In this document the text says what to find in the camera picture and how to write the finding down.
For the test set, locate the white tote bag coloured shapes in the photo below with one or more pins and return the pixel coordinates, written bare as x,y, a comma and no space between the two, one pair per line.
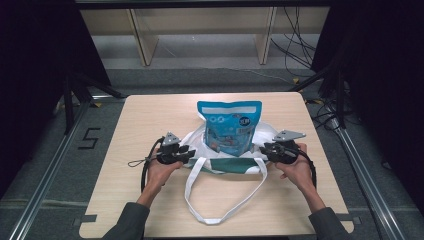
233,165

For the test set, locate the black curtain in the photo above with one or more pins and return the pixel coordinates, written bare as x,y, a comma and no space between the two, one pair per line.
33,66
383,83

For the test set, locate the aluminium floor rail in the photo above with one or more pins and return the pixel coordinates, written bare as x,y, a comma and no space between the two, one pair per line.
50,173
366,173

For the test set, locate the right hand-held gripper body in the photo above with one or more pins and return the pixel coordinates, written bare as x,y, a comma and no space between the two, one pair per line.
288,135

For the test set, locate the person's left hand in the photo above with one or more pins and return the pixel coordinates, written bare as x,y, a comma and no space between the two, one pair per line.
160,173

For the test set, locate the light wooden shelf unit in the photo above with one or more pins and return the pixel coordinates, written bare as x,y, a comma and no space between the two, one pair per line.
146,50

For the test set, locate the person's right hand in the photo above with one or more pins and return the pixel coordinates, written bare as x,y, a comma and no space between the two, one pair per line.
300,171

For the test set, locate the yellow tape piece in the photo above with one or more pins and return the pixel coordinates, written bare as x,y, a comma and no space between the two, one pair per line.
96,104
296,80
314,101

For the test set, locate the grey tape strip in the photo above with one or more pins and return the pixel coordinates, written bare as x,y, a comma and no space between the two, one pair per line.
355,220
89,219

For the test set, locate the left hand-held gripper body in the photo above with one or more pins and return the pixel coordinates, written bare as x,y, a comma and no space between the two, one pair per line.
170,140

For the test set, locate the black metal stand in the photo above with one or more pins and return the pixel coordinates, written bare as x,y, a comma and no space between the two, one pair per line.
69,106
340,100

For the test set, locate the blue snack pouch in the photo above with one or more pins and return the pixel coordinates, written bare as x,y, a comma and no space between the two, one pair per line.
230,128

